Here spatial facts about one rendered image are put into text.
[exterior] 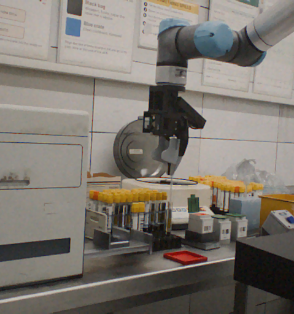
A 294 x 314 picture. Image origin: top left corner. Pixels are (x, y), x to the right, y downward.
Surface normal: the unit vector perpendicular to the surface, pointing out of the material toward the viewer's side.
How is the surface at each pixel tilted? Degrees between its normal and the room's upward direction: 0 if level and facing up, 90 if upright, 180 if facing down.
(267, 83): 95
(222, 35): 90
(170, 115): 90
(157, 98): 90
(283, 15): 109
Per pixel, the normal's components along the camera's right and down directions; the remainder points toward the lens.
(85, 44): 0.63, 0.15
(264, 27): -0.65, 0.32
